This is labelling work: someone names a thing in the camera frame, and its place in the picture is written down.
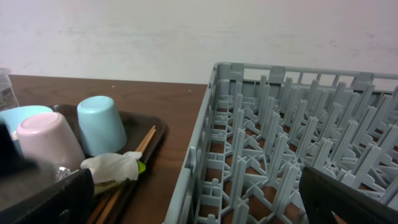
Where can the clear plastic bin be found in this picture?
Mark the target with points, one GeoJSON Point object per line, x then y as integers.
{"type": "Point", "coordinates": [8, 98]}

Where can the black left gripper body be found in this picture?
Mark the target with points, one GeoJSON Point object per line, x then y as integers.
{"type": "Point", "coordinates": [21, 178]}

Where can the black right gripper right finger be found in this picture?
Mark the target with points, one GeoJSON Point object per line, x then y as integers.
{"type": "Point", "coordinates": [324, 197]}

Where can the grey dishwasher rack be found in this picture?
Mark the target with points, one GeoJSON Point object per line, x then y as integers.
{"type": "Point", "coordinates": [260, 125]}

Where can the pink cup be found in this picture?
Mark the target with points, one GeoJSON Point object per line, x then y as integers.
{"type": "Point", "coordinates": [48, 137]}

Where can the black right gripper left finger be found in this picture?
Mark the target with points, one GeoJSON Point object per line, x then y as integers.
{"type": "Point", "coordinates": [66, 201]}

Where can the crumpled white paper wrapper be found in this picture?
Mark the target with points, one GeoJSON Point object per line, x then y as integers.
{"type": "Point", "coordinates": [108, 170]}

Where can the light blue cup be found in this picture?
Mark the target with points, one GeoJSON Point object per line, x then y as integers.
{"type": "Point", "coordinates": [101, 127]}

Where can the light blue bowl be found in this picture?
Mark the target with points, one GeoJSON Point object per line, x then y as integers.
{"type": "Point", "coordinates": [15, 116]}

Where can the brown serving tray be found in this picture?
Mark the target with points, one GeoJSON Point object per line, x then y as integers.
{"type": "Point", "coordinates": [136, 126]}

